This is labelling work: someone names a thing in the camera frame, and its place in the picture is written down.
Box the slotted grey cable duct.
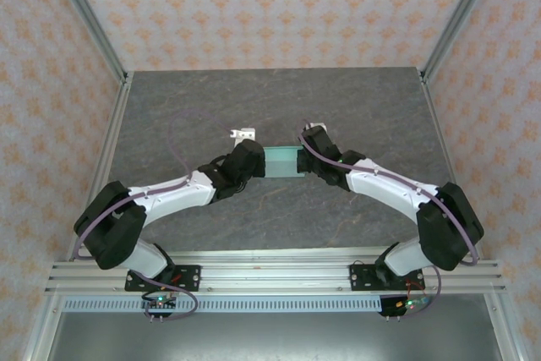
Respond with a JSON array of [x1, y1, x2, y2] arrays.
[[62, 296, 384, 315]]

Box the grey metal panel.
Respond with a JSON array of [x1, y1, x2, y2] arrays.
[[46, 312, 504, 361]]

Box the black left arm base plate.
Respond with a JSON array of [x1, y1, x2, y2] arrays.
[[123, 264, 202, 293]]

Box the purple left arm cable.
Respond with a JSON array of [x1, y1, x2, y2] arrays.
[[72, 109, 232, 322]]

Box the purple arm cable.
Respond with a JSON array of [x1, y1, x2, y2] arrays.
[[295, 120, 482, 320], [72, 109, 232, 322]]

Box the wide aluminium mounting rail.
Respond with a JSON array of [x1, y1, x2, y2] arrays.
[[44, 249, 507, 296]]

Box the aluminium frame post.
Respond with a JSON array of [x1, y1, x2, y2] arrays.
[[44, 0, 129, 83], [421, 0, 505, 81]]

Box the aluminium table side rail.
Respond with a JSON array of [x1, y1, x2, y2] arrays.
[[419, 68, 481, 260], [67, 71, 135, 261]]

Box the short aluminium frame strut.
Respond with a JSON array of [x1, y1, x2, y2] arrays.
[[484, 293, 529, 361], [23, 293, 64, 361]]

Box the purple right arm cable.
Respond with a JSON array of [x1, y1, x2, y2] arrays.
[[295, 120, 482, 320]]

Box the light teal cloth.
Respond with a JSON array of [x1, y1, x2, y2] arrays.
[[261, 145, 306, 180]]

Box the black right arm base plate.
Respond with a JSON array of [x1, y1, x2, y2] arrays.
[[348, 263, 424, 293]]

